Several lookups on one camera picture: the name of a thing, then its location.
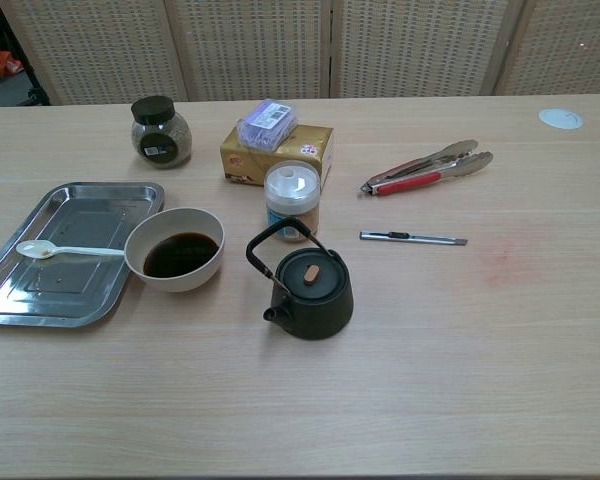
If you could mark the stainless steel tray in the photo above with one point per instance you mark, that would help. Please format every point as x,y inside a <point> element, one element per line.
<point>80,215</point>

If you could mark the white plastic spoon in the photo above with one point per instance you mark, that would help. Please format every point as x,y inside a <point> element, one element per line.
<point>35,248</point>

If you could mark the cup of dark coffee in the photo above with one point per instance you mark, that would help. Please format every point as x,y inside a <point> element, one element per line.
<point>142,232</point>

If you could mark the clear plastic swab container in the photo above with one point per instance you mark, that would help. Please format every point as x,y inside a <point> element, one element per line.
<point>292,192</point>

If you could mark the black cast iron teapot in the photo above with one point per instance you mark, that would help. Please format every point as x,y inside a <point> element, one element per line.
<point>320,310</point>

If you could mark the gold tissue pack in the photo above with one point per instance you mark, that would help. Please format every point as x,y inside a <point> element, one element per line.
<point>250,167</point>

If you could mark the purple packet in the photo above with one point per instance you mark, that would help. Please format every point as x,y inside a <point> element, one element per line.
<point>267,125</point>

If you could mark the silver utility knife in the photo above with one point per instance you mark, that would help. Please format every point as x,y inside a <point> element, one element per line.
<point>420,238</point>

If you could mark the glass jar black lid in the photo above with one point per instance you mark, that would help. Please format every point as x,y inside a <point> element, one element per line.
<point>162,142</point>

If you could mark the woven folding screen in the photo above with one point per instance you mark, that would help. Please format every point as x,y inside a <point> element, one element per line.
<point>255,45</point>

